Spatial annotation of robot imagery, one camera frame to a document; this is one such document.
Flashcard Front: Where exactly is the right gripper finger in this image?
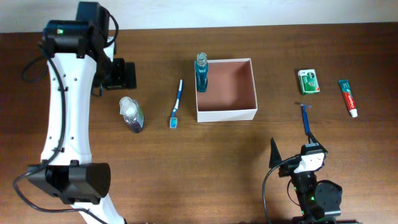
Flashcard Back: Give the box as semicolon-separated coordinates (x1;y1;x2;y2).
307;131;328;153
269;138;282;169

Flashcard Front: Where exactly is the clear purple liquid bottle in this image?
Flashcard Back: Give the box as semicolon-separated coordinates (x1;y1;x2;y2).
119;96;144;133

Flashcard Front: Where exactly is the green soap box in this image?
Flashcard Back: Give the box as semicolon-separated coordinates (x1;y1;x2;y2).
297;69;320;95

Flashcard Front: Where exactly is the white cardboard box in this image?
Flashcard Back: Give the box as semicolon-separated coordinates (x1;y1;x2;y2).
196;58;258;123

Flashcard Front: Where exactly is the teal mouthwash bottle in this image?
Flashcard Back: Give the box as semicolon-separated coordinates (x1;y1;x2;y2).
195;52;208;92

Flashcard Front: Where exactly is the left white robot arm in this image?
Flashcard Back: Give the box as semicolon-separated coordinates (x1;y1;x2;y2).
25;1;137;223

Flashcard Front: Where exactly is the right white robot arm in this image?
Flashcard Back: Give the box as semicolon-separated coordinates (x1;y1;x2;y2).
265;133;343;223

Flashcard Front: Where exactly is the blue disposable razor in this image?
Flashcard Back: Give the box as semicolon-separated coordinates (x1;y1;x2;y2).
298;103;312;136

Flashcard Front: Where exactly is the red green toothpaste tube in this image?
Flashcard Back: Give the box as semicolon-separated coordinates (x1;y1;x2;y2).
338;80;358;118

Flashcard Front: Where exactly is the blue white toothbrush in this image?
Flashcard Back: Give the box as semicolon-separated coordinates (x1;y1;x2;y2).
169;80;183;129

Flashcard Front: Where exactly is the left black cable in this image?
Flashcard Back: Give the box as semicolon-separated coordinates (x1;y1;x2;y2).
12;9;121;224

